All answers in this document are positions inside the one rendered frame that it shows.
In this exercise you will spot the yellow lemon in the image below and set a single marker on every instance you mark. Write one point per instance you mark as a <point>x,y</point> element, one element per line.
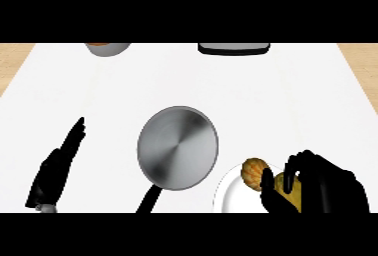
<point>288,193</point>

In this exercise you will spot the orange ridged fruit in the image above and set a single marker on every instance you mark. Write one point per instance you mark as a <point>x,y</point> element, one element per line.
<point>254,173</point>

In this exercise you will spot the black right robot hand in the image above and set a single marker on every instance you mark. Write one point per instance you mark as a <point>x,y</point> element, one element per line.
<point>329,186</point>

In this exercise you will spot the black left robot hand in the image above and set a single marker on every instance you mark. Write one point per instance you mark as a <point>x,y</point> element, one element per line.
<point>54,170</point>

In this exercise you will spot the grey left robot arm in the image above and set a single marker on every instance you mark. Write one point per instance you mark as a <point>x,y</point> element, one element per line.
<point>46,208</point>

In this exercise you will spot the grey bowl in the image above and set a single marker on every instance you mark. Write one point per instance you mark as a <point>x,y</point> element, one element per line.
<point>106,48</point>

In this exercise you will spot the white plate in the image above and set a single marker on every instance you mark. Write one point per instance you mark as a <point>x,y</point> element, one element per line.
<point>236,193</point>

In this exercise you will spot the black and grey appliance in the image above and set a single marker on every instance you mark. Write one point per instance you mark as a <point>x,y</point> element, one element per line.
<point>233,48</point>

